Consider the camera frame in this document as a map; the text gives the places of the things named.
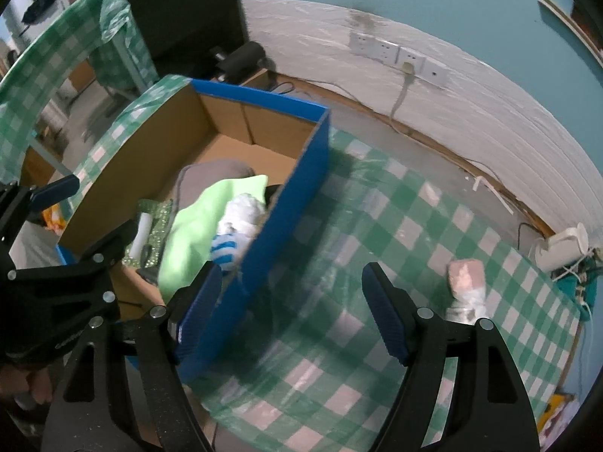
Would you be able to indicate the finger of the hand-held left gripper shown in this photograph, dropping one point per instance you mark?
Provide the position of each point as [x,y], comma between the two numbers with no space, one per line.
[56,190]
[108,249]

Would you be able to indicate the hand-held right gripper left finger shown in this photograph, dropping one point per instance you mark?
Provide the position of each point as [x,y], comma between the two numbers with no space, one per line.
[200,310]

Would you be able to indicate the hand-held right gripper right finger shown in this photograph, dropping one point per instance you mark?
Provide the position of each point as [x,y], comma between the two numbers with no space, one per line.
[384,310]

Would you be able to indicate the green glitter cloth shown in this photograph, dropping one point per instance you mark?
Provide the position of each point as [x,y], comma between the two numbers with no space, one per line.
[160,223]

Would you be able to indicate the blue striped white sock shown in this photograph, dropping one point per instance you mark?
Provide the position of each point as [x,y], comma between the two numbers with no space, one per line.
[226,249]

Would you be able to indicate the light green cloth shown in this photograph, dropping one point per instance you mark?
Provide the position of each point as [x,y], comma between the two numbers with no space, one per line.
[198,230]

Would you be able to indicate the pink and white cloth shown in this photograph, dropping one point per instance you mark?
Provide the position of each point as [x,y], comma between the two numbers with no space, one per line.
[464,282]

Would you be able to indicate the blue cardboard box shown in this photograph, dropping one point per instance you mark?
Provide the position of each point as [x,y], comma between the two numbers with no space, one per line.
[282,226]

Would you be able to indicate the grey pants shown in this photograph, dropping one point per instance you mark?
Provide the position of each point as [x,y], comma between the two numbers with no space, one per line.
[207,174]

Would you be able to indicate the person's left hand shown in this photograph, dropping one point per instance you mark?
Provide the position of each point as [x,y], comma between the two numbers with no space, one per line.
[33,383]

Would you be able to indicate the orange packet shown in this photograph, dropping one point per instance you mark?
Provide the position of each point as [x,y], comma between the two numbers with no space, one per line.
[54,219]

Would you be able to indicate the white tube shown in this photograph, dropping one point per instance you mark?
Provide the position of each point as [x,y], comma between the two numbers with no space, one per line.
[141,235]

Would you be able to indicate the green checkered tablecloth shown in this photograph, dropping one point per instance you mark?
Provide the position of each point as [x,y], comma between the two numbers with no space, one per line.
[377,216]
[47,70]

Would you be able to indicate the white trim strip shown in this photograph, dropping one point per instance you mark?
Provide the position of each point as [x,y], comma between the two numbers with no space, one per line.
[494,190]

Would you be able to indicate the black umbrella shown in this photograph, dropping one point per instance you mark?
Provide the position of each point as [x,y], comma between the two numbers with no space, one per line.
[40,7]

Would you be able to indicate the teal plastic basket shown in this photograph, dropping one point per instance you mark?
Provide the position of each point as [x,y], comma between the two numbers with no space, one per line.
[567,287]

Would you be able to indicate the white electric kettle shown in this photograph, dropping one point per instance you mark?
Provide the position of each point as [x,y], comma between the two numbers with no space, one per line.
[560,247]

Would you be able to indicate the yellow box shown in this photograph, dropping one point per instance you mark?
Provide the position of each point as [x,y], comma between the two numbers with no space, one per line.
[556,405]

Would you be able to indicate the black hanging coat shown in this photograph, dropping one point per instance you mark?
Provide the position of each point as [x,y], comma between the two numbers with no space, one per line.
[188,9]

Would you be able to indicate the black hair dryer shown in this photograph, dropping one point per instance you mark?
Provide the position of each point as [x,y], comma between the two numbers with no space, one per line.
[242,59]

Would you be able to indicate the wooden window sill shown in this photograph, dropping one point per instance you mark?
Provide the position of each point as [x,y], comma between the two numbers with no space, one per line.
[565,19]

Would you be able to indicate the white wall socket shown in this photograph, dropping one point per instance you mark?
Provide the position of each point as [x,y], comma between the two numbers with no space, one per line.
[436,73]
[414,56]
[385,52]
[361,43]

